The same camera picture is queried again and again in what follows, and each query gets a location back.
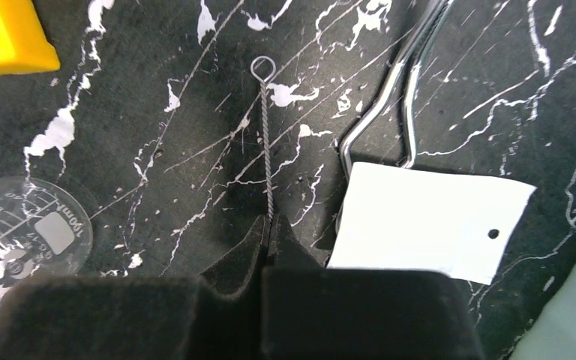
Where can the yellow test tube rack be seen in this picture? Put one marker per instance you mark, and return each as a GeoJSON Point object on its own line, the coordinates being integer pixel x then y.
{"type": "Point", "coordinates": [24, 48]}

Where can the mint green plastic bin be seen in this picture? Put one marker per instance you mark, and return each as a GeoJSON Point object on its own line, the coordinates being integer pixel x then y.
{"type": "Point", "coordinates": [571, 313]}

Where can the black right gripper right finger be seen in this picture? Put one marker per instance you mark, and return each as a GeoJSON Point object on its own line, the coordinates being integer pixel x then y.
{"type": "Point", "coordinates": [311, 312]}

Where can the metal crucible tongs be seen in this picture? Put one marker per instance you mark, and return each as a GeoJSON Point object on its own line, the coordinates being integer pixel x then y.
{"type": "Point", "coordinates": [407, 63]}

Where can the brown bristle tube brush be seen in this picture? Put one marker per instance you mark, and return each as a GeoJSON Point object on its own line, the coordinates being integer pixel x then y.
{"type": "Point", "coordinates": [263, 93]}

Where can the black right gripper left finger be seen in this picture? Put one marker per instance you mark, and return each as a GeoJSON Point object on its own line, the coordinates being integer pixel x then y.
{"type": "Point", "coordinates": [211, 315]}

